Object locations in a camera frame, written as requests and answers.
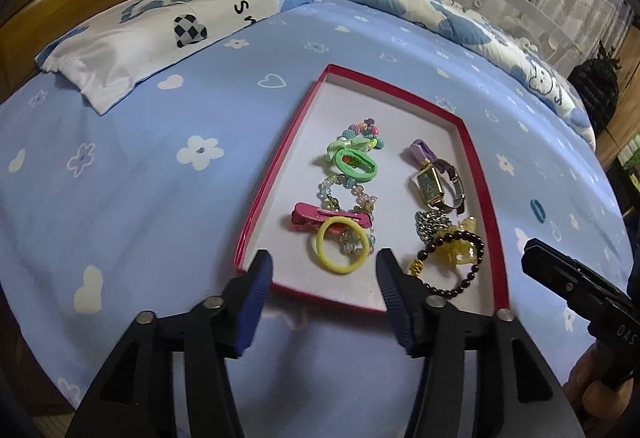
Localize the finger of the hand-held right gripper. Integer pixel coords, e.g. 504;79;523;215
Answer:
521;252;608;315
525;239;593;280

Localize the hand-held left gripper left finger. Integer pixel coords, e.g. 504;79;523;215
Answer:
65;249;275;438

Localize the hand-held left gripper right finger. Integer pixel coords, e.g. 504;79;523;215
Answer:
376;248;586;438

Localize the dark bead bracelet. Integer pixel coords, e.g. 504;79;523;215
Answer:
410;230;486;299

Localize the yellow hair tie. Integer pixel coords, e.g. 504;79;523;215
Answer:
316;216;371;275

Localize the yellow hair claw clip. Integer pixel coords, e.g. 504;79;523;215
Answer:
440;216;483;265

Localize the rhinestone heart brooch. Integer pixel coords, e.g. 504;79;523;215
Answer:
415;209;456;243

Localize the pink hair clip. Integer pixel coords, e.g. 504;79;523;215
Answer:
291;202;373;233

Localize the gold square wristwatch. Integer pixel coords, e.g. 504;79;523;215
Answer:
416;163;466;215

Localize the green hair tie with bow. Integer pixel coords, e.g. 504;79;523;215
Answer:
325;139;380;184

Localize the clear bead bracelet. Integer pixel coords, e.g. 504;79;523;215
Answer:
318;173;379;256

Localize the red cardboard box tray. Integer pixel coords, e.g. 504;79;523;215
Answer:
234;64;510;316

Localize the person's right hand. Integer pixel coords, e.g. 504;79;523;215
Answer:
562;340;640;429

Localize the light blue flower bedsheet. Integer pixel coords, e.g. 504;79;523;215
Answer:
0;0;636;419

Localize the purple hair clip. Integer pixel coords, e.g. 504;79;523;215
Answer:
409;139;448;171

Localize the wooden wardrobe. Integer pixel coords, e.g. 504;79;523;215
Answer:
597;18;640;169

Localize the white and blue pillow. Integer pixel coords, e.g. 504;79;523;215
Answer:
34;0;321;114

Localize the colorful bead bracelet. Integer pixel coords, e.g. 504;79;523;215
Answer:
336;117;385;151

